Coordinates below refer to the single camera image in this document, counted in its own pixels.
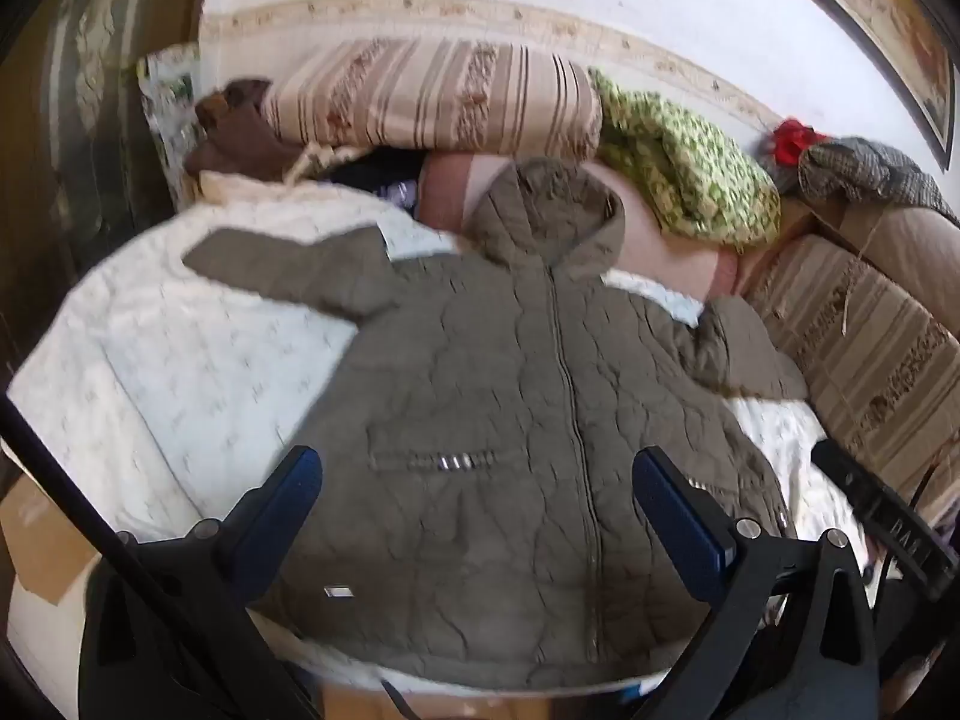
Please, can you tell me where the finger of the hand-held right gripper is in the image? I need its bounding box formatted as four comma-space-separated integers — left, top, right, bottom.
811, 439, 878, 515

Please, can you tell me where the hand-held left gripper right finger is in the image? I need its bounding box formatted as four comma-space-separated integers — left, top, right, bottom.
632, 445, 882, 720

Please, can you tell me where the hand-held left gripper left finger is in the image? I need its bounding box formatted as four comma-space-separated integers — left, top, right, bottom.
79, 445, 325, 720

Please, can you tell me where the olive quilted hooded jacket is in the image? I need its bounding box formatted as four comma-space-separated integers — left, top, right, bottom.
182, 159, 809, 691

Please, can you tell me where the dark clothes pile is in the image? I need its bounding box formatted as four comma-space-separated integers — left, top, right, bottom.
326, 148, 430, 222

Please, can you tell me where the striped floral sofa back cushion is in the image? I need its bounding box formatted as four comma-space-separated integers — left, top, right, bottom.
742, 234, 960, 518

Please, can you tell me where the white leaf-print blanket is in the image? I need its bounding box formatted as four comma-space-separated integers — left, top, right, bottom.
6, 178, 871, 698

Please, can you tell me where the black pole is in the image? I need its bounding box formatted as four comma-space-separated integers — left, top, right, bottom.
0, 394, 248, 720

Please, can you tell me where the cardboard box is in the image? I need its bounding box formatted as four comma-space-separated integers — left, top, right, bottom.
0, 476, 102, 607

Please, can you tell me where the pink pillow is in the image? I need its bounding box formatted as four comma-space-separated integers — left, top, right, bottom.
418, 151, 743, 302

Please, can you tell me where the grey checked cloth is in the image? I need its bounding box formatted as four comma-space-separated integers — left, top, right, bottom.
796, 135, 960, 230

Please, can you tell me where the red cloth item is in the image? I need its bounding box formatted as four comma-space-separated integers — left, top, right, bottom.
771, 118, 830, 166

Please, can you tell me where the cream knitted cloth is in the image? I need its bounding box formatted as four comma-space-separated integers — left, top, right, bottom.
196, 144, 353, 200

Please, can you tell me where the green patterned cloth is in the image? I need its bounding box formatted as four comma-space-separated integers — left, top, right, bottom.
589, 67, 782, 247

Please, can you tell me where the brown garment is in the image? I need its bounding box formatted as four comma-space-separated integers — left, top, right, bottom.
184, 77, 308, 181

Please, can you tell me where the floral printed bag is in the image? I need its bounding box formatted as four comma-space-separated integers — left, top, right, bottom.
137, 43, 203, 192

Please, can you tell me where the striped floral bolster cushion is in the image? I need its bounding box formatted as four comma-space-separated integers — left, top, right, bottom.
261, 37, 605, 160

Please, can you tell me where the dark patterned curtain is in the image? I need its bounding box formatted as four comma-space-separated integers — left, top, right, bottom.
0, 0, 215, 391

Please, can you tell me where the framed wall picture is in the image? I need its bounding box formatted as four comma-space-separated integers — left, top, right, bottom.
739, 0, 960, 173

